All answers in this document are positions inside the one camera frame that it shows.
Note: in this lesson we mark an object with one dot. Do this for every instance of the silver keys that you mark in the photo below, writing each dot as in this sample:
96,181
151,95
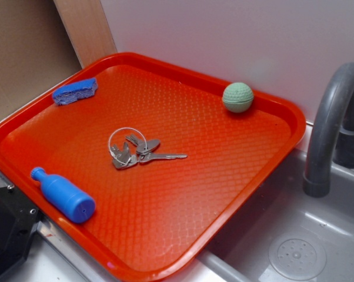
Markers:
137,150

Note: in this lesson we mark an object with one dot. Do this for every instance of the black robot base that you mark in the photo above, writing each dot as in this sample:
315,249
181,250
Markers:
19,218

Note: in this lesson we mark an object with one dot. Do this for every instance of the red plastic tray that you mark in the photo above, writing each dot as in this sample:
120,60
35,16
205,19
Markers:
152,219

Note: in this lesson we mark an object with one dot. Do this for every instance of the green golf ball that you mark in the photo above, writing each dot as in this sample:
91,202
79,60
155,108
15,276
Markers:
237,97

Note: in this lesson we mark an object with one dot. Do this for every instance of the blue toy bottle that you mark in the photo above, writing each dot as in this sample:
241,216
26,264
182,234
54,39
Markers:
70,200

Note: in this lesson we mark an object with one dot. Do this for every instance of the blue sponge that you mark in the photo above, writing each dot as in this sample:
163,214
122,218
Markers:
74,92

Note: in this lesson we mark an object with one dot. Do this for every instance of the grey plastic sink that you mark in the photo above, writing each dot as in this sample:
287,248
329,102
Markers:
281,234

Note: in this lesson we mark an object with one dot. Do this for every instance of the wooden board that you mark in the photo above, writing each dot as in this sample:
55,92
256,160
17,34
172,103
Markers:
88,30

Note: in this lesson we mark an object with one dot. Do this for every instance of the grey faucet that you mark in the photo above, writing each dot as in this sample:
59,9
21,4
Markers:
332,137

